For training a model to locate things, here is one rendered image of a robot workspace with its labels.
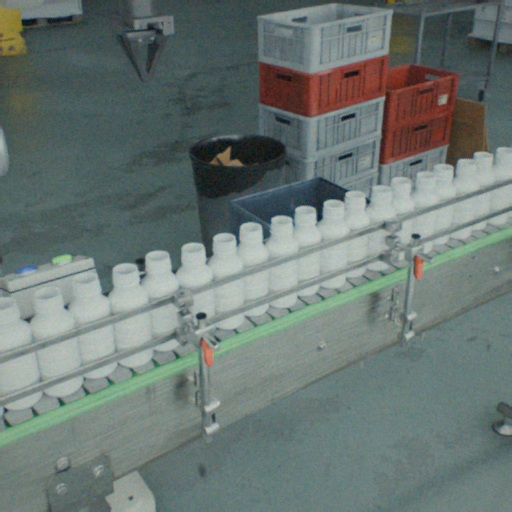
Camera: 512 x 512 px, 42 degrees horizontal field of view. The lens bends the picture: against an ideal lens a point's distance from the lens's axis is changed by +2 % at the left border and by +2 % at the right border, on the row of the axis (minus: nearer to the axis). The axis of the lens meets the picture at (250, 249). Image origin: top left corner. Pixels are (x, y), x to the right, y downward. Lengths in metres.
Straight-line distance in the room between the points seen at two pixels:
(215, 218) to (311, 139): 0.75
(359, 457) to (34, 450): 1.47
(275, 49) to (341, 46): 0.33
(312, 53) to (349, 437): 1.84
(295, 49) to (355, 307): 2.30
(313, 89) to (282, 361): 2.33
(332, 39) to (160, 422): 2.60
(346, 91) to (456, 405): 1.76
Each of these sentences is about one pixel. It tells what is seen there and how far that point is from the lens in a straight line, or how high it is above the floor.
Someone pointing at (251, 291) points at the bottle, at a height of 1.06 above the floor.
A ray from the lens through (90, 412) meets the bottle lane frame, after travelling 1.04.
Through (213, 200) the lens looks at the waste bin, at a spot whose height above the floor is 0.46.
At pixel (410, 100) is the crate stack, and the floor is 0.58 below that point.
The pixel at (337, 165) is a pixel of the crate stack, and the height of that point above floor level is 0.35.
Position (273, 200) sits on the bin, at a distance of 1.82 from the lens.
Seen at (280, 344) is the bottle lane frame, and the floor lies 0.95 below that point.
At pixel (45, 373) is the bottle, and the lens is 1.02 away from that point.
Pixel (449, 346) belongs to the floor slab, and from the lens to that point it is 2.88.
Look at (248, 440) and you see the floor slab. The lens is 2.37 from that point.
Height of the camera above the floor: 1.65
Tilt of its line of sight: 28 degrees down
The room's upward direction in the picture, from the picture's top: 1 degrees counter-clockwise
